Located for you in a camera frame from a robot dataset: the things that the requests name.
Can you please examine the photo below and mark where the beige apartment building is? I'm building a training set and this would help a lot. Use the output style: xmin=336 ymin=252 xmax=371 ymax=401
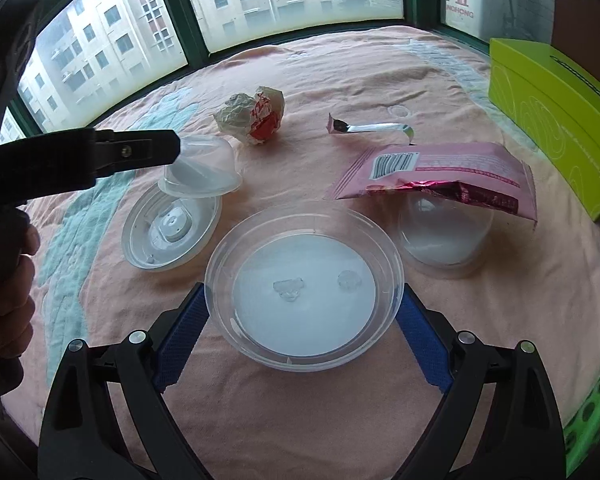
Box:
xmin=0 ymin=0 xmax=371 ymax=143

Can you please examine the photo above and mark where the clear round plastic bowl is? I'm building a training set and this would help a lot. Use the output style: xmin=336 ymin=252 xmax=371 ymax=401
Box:
xmin=204 ymin=207 xmax=406 ymax=372

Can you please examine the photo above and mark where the pink snack packet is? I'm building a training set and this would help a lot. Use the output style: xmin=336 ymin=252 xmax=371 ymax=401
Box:
xmin=325 ymin=141 xmax=538 ymax=226

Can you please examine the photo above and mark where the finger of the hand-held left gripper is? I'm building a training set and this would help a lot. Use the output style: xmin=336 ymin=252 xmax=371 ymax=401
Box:
xmin=92 ymin=128 xmax=182 ymax=181

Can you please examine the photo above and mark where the pink printed blanket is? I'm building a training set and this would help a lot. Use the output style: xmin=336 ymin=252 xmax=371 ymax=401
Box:
xmin=0 ymin=22 xmax=600 ymax=480

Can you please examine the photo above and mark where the round clear plastic lid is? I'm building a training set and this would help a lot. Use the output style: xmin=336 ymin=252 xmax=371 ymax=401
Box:
xmin=121 ymin=191 xmax=223 ymax=273

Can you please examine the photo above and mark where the green perforated plastic basket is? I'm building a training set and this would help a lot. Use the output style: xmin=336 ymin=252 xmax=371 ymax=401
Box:
xmin=562 ymin=360 xmax=600 ymax=480

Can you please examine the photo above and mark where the person's left hand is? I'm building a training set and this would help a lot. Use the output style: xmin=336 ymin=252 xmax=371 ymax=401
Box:
xmin=0 ymin=207 xmax=41 ymax=361

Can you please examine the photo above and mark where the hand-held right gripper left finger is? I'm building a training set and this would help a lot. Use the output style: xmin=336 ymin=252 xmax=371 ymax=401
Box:
xmin=37 ymin=282 xmax=211 ymax=480

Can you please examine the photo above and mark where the green tissue box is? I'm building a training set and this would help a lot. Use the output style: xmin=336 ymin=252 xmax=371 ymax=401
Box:
xmin=487 ymin=36 xmax=600 ymax=223

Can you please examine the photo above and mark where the clear plastic dome cup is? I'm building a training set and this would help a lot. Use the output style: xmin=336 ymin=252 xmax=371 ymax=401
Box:
xmin=159 ymin=134 xmax=243 ymax=198

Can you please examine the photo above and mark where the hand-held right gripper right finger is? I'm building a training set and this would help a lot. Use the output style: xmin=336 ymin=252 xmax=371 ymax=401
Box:
xmin=397 ymin=284 xmax=567 ymax=480

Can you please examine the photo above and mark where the paper wrapper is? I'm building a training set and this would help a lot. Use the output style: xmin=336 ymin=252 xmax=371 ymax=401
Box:
xmin=213 ymin=85 xmax=285 ymax=147

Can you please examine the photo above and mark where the silver torn wrapper strip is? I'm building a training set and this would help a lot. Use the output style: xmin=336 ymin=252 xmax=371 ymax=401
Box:
xmin=326 ymin=112 xmax=417 ymax=146

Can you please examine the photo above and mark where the dark green window frame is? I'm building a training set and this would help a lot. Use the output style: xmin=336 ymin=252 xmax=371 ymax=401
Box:
xmin=0 ymin=0 xmax=556 ymax=146

